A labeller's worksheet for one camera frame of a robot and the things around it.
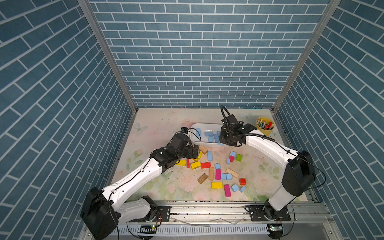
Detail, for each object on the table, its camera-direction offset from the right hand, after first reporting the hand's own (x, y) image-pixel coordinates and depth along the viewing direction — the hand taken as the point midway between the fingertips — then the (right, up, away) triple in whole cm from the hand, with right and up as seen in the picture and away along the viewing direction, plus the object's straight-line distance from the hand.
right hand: (221, 140), depth 87 cm
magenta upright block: (-2, -20, 0) cm, 20 cm away
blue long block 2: (-6, -11, +7) cm, 14 cm away
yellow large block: (-15, -15, +2) cm, 22 cm away
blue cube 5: (+7, -26, -6) cm, 27 cm away
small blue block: (+5, -14, +3) cm, 15 cm away
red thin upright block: (-20, -14, +3) cm, 25 cm away
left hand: (-15, -3, -8) cm, 17 cm away
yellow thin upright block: (-12, -10, +7) cm, 18 cm away
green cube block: (+12, -12, +6) cm, 18 cm away
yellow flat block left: (-23, -14, +3) cm, 27 cm away
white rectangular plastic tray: (-9, +6, +23) cm, 25 cm away
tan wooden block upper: (-10, -7, +9) cm, 16 cm away
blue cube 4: (-2, -16, +3) cm, 17 cm away
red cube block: (+11, -23, -4) cm, 26 cm away
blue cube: (-5, -1, +15) cm, 16 cm away
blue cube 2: (-13, +3, +20) cm, 24 cm away
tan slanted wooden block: (+8, -20, 0) cm, 21 cm away
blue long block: (-6, +2, +19) cm, 20 cm away
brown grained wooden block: (-11, -22, -2) cm, 24 cm away
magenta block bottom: (+3, -27, -6) cm, 28 cm away
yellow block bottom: (-3, -25, -3) cm, 26 cm away
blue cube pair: (+1, -20, -2) cm, 21 cm away
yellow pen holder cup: (+30, +9, +10) cm, 33 cm away
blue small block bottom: (+11, -26, -6) cm, 29 cm away
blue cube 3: (+9, -9, +7) cm, 14 cm away
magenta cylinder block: (+8, -12, +5) cm, 15 cm away
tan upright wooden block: (-6, -20, 0) cm, 21 cm away
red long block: (-9, -15, +2) cm, 18 cm away
